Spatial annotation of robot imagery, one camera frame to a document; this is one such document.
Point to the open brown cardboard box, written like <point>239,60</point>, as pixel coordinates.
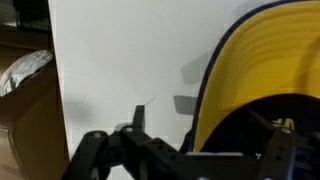
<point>33,133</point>

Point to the black and yellow baseball cap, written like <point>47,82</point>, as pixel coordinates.
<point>266,60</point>

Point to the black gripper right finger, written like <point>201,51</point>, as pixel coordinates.
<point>281,153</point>

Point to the crumpled grey plastic bag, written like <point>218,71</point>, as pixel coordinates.
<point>23,70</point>

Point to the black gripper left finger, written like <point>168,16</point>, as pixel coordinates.
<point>90,153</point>

